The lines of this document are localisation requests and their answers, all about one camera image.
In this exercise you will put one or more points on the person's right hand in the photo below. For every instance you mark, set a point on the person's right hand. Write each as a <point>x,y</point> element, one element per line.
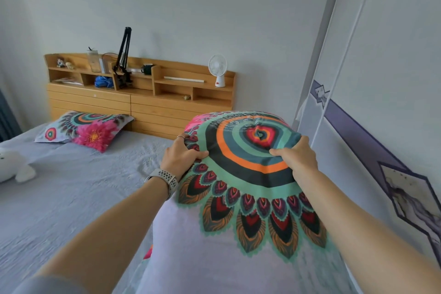
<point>301,161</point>

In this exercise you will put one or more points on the person's left hand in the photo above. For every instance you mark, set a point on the person's left hand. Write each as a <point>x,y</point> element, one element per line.
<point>179,159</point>

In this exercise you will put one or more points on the colourful floral pillow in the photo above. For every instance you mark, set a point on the colourful floral pillow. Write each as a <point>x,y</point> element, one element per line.
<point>93,133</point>
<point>241,235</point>

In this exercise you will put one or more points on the wooden bed with grey sheet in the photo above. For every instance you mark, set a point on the wooden bed with grey sheet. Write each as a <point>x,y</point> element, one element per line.
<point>69,200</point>

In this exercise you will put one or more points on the person's left forearm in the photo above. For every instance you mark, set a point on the person's left forearm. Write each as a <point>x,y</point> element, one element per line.
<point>103,245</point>

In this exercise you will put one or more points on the person's right forearm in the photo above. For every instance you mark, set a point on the person's right forearm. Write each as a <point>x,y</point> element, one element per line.
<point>372,245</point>

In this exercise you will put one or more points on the white smartwatch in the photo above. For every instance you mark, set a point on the white smartwatch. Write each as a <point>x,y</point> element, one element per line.
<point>165,176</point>

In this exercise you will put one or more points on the white tube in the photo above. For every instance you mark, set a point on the white tube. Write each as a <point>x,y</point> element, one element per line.
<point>184,79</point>

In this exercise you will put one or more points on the black mug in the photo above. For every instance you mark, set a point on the black mug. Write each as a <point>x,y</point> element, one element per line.
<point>147,69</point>

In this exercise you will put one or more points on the white desk fan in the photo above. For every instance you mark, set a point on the white desk fan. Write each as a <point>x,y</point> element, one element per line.
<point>217,64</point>

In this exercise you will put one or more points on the blue plastic bag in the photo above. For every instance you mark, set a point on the blue plastic bag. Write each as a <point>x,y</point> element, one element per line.
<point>103,82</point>

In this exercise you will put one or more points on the silver cylinder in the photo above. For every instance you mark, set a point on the silver cylinder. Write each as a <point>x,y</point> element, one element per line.
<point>102,65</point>

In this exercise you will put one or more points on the printed magazine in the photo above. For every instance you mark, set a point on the printed magazine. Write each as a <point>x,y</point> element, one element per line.
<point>69,81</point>

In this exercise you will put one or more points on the small beige figurine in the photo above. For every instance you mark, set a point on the small beige figurine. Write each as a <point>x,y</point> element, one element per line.
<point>69,65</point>

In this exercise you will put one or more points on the small dark figurine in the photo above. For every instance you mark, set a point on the small dark figurine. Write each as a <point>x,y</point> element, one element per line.
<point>61,63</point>

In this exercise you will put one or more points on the long white bear plush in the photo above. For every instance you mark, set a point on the long white bear plush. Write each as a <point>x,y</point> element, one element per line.
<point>13,166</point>

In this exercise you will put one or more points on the blue curtain with orange edge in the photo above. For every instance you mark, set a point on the blue curtain with orange edge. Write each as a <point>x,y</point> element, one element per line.
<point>8,121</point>

